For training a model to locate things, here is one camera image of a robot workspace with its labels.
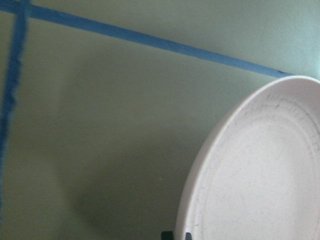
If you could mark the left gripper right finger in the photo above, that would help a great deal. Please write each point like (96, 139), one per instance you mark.
(188, 236)

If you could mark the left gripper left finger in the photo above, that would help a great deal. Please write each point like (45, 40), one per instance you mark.
(167, 235)

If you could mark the pink plate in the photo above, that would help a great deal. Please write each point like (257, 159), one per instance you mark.
(257, 175)

